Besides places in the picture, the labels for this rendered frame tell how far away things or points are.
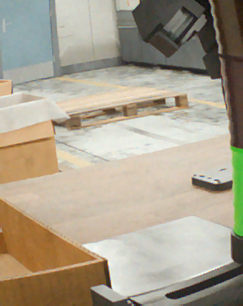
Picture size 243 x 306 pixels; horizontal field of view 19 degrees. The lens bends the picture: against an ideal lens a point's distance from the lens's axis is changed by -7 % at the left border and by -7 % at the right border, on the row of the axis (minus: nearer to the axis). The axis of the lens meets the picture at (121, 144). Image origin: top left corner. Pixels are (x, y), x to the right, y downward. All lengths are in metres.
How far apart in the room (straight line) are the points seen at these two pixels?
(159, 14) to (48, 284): 0.28
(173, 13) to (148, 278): 0.24
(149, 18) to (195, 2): 0.05
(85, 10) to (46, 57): 1.03
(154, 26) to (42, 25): 11.09
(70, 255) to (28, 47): 11.14
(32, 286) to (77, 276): 0.04
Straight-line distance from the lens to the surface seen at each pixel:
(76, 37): 11.97
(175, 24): 0.67
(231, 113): 0.27
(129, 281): 0.60
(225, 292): 0.42
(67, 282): 0.51
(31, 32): 11.69
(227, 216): 0.81
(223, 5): 0.26
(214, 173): 0.96
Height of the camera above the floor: 1.14
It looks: 11 degrees down
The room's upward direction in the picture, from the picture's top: 7 degrees counter-clockwise
